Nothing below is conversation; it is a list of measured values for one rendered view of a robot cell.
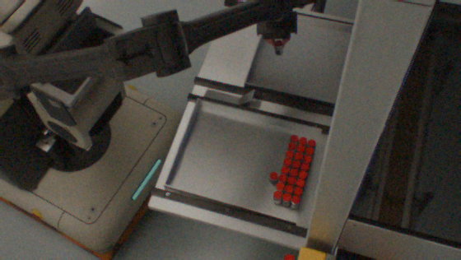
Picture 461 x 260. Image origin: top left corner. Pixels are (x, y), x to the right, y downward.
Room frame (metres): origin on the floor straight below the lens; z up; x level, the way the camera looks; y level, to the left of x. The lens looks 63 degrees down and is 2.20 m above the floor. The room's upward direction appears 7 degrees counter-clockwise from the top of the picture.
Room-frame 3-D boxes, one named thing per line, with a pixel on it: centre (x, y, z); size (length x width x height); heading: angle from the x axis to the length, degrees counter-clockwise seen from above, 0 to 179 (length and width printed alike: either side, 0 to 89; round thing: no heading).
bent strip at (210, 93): (0.78, 0.00, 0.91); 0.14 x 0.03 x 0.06; 67
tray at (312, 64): (0.86, -0.25, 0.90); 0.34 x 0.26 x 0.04; 67
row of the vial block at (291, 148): (0.54, -0.12, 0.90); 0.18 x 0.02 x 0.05; 157
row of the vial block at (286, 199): (0.53, -0.14, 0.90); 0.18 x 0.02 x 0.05; 157
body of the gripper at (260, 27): (0.88, -0.14, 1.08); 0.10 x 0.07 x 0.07; 81
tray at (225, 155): (0.59, -0.02, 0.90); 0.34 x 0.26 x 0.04; 67
